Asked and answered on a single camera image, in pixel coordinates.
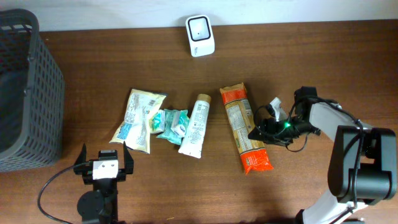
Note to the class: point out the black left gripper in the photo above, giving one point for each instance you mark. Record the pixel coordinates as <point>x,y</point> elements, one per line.
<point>129,164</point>

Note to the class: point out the orange spaghetti packet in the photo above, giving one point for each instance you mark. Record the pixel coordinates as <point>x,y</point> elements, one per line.
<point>253,154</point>

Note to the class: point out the dark grey plastic basket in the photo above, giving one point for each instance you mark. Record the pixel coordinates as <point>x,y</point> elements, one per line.
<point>32,95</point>

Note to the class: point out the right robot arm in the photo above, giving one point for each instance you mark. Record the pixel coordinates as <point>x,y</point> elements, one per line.
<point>363,164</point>

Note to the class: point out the white tube with brown cap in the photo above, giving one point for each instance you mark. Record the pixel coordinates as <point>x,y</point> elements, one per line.
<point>192,143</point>

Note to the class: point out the small white teal box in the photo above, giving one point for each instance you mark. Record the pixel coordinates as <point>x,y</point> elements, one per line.
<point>180,123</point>

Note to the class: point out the teal tissue packet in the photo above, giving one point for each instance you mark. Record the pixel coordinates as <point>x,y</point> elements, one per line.
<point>168,134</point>

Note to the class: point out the cream snack bag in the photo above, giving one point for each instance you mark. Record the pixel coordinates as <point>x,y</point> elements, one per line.
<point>135,129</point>

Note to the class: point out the white barcode scanner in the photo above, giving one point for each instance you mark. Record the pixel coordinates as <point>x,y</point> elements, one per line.
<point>200,35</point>

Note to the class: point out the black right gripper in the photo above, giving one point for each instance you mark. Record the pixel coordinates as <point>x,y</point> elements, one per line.
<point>272,123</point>

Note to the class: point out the small teal white packet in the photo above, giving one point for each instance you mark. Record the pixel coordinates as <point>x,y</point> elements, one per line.
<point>157,123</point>

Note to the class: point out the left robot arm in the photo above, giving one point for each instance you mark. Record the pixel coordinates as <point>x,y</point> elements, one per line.
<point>100,205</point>

